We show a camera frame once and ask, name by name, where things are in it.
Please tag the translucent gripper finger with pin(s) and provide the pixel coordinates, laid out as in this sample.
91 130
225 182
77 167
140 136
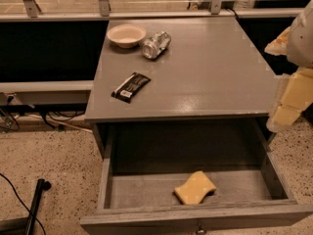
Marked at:
294 95
279 45

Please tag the yellow sponge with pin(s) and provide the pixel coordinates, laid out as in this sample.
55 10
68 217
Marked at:
193 191

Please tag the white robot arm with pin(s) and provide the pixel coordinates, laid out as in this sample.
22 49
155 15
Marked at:
300 45

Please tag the grey cabinet counter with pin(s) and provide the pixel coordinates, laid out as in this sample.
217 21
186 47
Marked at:
211 70

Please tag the open grey top drawer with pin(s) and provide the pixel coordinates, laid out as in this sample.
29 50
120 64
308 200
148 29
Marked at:
145 161

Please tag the crushed silver can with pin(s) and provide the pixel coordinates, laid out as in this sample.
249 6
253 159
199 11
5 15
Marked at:
153 46

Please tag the beige bowl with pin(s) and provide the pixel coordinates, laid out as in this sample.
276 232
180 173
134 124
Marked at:
126 35

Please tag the black snack bar wrapper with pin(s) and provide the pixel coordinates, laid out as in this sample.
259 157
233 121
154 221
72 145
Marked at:
130 87

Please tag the metal window railing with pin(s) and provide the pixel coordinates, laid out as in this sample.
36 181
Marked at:
101 10

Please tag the black stand leg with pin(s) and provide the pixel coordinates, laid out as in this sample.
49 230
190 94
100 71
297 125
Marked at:
25 225

